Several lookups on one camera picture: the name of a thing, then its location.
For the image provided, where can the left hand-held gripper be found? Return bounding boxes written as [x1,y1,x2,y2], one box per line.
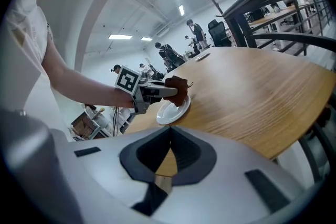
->
[114,65,179,115]

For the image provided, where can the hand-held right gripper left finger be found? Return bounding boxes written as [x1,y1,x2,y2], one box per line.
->
[51,124,172,224]

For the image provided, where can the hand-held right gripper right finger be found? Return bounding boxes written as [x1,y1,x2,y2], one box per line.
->
[146,124,308,224]

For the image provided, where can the person's white t-shirt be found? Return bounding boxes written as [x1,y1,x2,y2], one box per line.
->
[0,0,69,143]

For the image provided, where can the wooden desk with white legs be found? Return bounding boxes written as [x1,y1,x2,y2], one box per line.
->
[248,2,322,34]

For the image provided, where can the white-framed wooden box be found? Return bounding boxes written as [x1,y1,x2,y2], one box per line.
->
[70,110,112,141]

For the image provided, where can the brown cloth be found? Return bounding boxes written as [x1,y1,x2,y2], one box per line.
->
[163,75,194,108]

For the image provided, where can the white plate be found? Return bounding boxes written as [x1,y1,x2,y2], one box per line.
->
[195,52,212,61]
[156,95,191,126]

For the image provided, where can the white table leg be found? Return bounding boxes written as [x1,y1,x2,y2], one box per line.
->
[274,140,315,190]

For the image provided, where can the black hanging cable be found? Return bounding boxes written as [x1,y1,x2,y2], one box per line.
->
[112,105,119,137]

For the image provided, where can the black office chair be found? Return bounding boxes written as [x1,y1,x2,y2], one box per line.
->
[207,20,233,48]
[165,49,186,71]

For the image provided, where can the person's left forearm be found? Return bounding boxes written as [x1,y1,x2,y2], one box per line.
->
[41,56,136,110]

